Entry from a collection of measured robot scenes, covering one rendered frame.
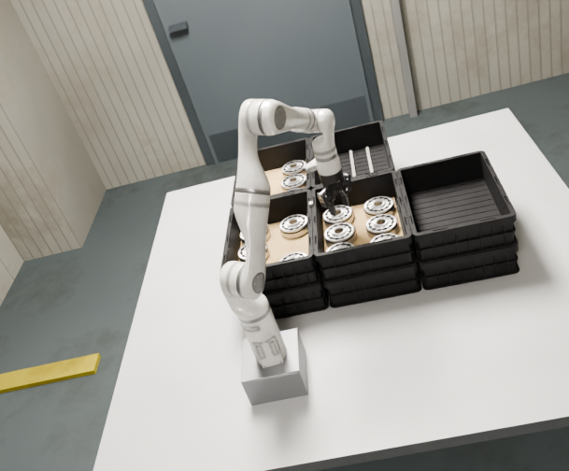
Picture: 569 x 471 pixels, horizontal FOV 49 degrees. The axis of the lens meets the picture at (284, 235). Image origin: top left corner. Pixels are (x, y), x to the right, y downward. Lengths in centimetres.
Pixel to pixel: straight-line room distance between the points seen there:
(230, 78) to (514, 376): 317
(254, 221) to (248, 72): 290
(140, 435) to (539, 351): 114
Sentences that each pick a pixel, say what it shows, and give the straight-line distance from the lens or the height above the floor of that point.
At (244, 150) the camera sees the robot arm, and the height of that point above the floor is 137.
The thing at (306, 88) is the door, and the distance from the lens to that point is 447.
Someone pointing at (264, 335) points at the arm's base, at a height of 92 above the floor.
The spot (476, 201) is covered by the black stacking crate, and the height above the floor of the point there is 83.
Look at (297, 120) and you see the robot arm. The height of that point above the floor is 136.
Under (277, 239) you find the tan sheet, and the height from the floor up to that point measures 83.
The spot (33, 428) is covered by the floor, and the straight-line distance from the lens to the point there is 333.
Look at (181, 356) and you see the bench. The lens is 211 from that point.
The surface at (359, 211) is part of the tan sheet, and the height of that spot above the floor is 83.
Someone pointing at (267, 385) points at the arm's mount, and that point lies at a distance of 180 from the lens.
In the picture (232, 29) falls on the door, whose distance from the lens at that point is 434.
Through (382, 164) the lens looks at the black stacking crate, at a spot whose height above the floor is 83.
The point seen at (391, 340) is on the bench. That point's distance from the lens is 191.
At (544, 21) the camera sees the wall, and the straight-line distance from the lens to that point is 471.
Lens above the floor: 206
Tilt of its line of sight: 34 degrees down
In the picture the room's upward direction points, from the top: 19 degrees counter-clockwise
